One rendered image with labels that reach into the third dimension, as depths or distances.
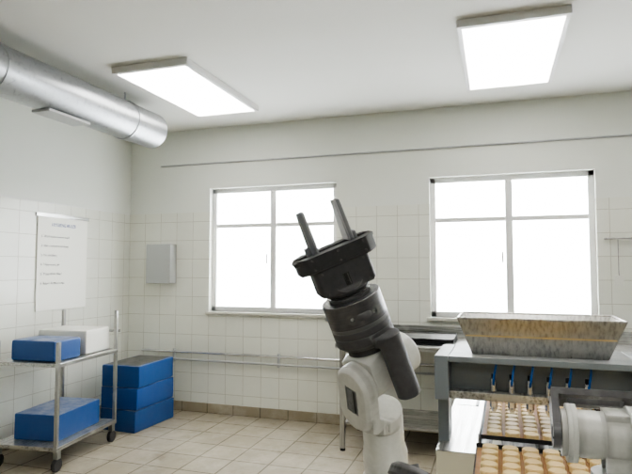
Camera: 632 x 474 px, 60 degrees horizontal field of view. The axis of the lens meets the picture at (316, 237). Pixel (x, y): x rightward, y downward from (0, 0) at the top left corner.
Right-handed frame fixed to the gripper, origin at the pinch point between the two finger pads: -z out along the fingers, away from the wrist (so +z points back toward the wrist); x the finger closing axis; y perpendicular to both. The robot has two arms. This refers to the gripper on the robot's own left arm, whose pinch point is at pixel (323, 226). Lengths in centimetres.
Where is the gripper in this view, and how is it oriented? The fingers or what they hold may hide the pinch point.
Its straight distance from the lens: 78.3
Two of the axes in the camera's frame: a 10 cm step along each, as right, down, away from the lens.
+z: 3.5, 9.3, 1.5
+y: 2.2, 0.7, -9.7
